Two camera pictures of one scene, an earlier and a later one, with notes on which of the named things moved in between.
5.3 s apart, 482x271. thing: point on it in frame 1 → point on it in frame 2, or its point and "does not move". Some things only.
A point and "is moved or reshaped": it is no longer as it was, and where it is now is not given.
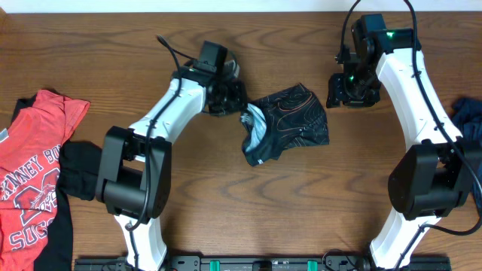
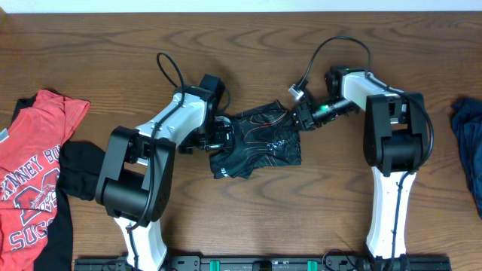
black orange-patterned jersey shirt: [294, 117] is moved or reshaped
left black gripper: [239, 101] → [224, 141]
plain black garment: [79, 166] does not move
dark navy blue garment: [467, 112] does not move
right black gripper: [337, 92] → [303, 117]
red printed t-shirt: [29, 173] does not move
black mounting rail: [264, 263] does not move
